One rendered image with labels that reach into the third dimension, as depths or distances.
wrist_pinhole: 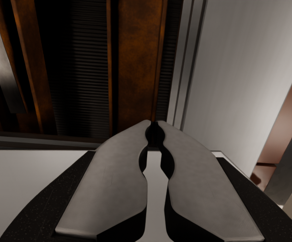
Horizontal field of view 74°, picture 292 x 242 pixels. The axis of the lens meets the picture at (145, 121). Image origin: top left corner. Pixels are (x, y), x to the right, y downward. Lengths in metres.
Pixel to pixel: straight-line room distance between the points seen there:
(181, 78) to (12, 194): 0.26
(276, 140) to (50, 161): 0.27
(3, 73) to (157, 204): 0.30
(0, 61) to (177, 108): 0.28
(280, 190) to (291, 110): 0.36
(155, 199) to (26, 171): 0.16
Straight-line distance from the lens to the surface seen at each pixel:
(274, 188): 0.58
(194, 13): 0.19
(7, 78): 0.38
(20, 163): 0.27
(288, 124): 0.27
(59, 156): 0.24
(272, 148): 0.28
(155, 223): 0.31
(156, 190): 0.26
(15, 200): 0.33
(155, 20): 0.34
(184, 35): 0.20
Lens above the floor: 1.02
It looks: 61 degrees down
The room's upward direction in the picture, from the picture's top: 177 degrees counter-clockwise
